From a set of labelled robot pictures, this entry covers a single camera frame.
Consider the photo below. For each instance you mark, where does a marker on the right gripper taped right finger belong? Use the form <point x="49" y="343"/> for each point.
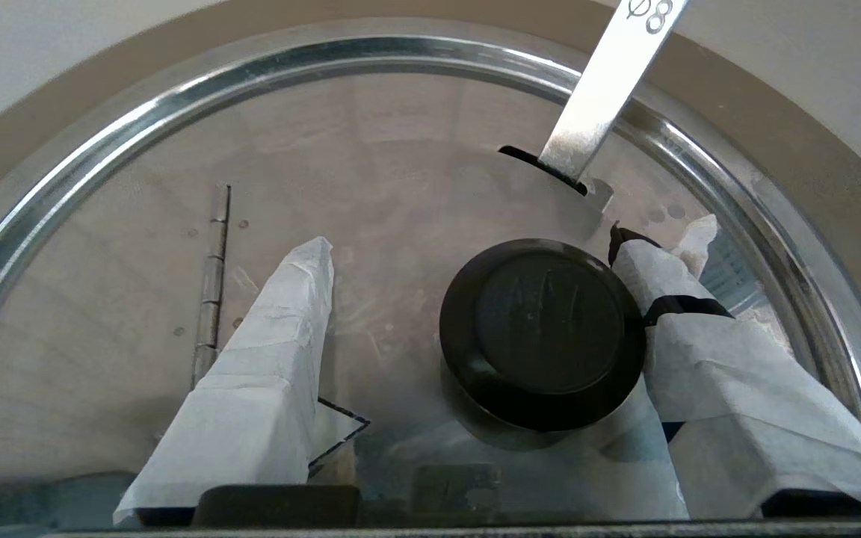
<point x="737" y="403"/>

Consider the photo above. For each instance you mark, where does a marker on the brushed steel well collar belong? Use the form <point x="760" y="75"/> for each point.
<point x="812" y="161"/>

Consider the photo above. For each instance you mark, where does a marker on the hinged steel lid black knob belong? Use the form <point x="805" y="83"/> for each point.
<point x="400" y="187"/>

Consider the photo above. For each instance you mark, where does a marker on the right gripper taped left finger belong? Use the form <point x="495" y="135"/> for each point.
<point x="251" y="418"/>

